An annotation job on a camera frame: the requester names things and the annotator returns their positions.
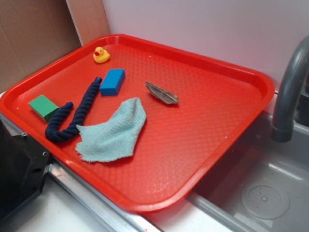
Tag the light blue cloth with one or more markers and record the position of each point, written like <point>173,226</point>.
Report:
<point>114,139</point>

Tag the brown cardboard panel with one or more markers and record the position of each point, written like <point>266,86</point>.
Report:
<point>35,33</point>

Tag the green rectangular block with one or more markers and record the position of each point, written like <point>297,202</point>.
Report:
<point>43,107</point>

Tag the grey sink basin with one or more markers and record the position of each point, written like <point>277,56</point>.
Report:
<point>259,185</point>

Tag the yellow rubber duck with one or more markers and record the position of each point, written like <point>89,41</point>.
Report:
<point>101,55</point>

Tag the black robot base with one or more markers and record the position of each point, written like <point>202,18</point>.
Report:
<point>23,167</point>

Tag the blue rectangular block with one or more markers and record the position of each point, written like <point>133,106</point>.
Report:
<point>112,82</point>

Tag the grey faucet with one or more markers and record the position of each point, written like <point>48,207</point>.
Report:
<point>292,104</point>

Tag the red plastic tray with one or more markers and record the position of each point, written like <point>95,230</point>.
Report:
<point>178,144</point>

